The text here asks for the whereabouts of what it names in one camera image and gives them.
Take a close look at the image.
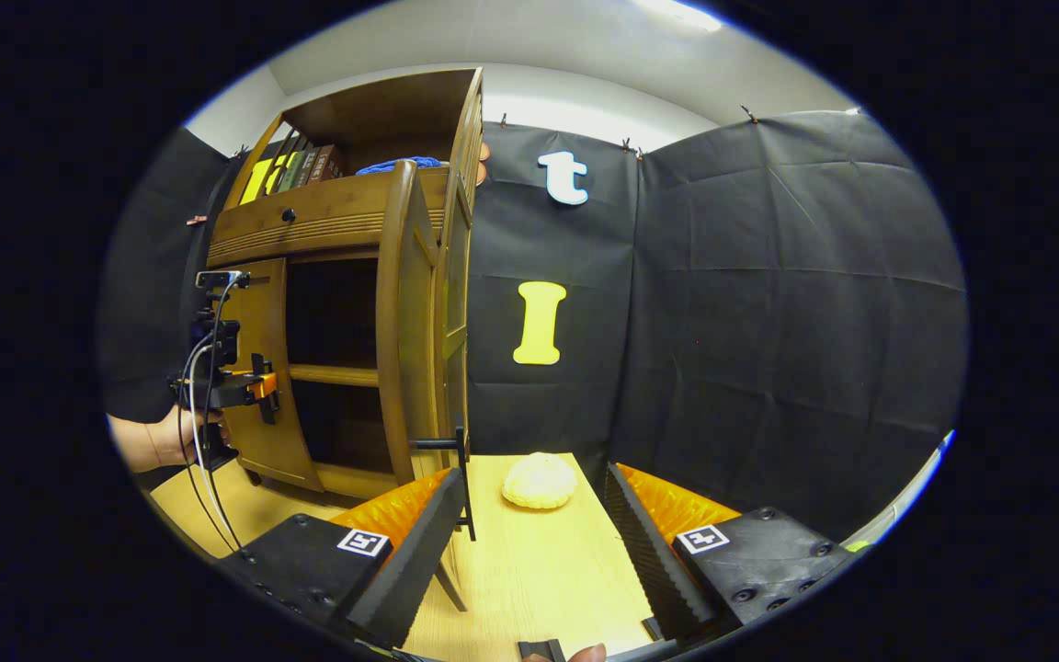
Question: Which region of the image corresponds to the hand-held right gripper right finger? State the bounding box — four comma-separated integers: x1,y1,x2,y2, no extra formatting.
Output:
605,462,864,645

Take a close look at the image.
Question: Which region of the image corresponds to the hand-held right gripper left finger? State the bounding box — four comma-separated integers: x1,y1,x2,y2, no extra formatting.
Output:
217,467,467,652

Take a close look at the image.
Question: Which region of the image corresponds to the wooden cabinet door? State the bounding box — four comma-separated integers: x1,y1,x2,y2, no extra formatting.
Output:
375,159,478,613
212,257,325,494

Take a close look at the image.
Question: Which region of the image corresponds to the wooden double-door shoe cabinet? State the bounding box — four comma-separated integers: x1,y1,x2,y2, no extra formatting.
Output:
206,66,487,502

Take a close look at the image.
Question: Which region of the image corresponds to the yellow round bun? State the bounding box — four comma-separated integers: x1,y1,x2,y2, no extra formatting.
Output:
501,451,579,512

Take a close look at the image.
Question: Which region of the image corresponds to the wooden drawer with black knob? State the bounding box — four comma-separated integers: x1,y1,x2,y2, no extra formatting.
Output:
206,167,450,270

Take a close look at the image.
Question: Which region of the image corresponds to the blue folded towel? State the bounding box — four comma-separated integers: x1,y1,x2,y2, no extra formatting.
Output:
355,155,447,177

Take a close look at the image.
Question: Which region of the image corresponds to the white cable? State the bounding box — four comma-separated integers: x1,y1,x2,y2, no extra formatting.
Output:
180,274,245,484

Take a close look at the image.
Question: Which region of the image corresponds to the black cable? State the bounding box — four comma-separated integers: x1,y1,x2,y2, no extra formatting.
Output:
176,276,247,554

